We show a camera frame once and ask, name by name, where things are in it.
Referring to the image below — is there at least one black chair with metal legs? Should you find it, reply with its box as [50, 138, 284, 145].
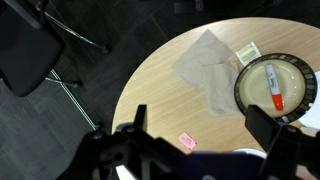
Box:
[0, 0, 113, 131]

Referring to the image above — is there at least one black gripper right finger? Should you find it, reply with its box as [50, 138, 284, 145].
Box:
[244, 104, 292, 155]

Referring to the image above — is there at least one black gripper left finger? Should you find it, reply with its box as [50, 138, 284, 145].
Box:
[132, 104, 148, 133]

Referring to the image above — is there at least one small brown paper napkin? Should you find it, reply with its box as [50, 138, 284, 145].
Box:
[201, 61, 243, 117]

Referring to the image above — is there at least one orange marker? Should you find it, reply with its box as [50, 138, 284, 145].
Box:
[264, 64, 285, 112]

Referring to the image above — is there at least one pink sweetener packet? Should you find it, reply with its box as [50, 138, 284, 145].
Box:
[177, 131, 198, 150]

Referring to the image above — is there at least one large brown paper napkin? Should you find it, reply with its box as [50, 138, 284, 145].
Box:
[172, 29, 236, 90]

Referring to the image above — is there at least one white green sachet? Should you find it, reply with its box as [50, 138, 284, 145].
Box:
[235, 41, 262, 67]

